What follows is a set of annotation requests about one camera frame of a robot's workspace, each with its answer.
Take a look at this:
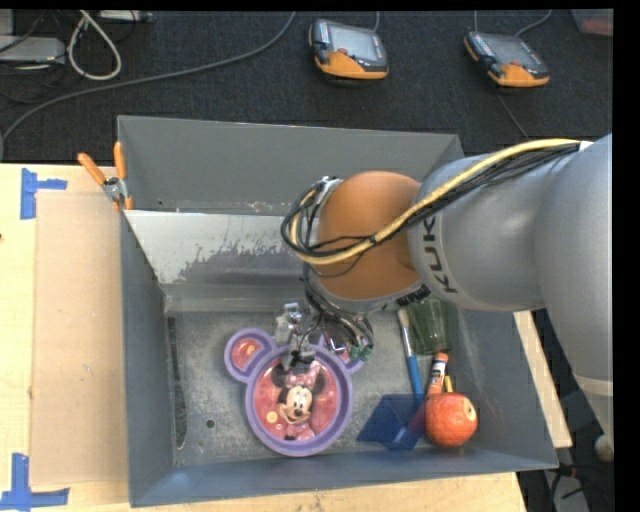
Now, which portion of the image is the blue-handled paintbrush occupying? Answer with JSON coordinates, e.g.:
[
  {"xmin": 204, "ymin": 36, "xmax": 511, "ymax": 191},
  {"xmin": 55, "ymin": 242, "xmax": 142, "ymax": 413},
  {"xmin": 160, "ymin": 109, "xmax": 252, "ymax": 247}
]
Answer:
[{"xmin": 396, "ymin": 308, "xmax": 426, "ymax": 405}]

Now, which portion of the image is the pale flat board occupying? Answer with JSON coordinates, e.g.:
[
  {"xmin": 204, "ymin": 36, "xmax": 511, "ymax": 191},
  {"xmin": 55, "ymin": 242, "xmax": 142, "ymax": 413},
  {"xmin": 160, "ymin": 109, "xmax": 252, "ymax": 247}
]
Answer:
[{"xmin": 28, "ymin": 191, "xmax": 130, "ymax": 489}]

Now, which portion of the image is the green clear glass cup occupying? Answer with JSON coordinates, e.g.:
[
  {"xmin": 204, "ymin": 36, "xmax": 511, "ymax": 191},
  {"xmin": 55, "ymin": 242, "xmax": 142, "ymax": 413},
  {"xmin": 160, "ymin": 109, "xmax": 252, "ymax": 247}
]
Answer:
[{"xmin": 405, "ymin": 295, "xmax": 455, "ymax": 357}]

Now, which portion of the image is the white glue stick orange cap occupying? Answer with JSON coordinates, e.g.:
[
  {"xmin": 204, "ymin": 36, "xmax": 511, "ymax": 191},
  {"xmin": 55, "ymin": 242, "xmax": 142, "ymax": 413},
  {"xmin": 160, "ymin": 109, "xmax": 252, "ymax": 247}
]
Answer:
[{"xmin": 426, "ymin": 351, "xmax": 450, "ymax": 400}]

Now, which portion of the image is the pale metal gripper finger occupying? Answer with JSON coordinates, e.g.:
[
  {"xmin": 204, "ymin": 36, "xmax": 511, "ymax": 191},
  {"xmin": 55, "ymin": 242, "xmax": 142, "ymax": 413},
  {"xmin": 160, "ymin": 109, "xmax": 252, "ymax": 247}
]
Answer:
[
  {"xmin": 274, "ymin": 302, "xmax": 306, "ymax": 347},
  {"xmin": 288, "ymin": 343, "xmax": 317, "ymax": 371}
]

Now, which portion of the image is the purple mouse-ear cartoon plate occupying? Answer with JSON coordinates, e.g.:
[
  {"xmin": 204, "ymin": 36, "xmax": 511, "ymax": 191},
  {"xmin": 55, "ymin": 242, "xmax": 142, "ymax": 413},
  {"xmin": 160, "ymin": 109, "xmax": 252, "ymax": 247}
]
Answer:
[{"xmin": 223, "ymin": 327, "xmax": 365, "ymax": 458}]

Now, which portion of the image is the orange toy apple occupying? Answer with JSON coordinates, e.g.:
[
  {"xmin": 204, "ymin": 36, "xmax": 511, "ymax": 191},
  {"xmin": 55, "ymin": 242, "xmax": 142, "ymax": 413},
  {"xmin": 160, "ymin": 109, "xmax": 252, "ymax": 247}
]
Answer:
[{"xmin": 424, "ymin": 391, "xmax": 479, "ymax": 448}]

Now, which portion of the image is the grey metal bin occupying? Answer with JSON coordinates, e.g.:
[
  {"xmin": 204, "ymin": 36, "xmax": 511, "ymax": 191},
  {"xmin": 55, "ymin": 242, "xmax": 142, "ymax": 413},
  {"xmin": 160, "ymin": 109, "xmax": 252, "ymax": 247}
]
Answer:
[{"xmin": 116, "ymin": 114, "xmax": 560, "ymax": 509}]

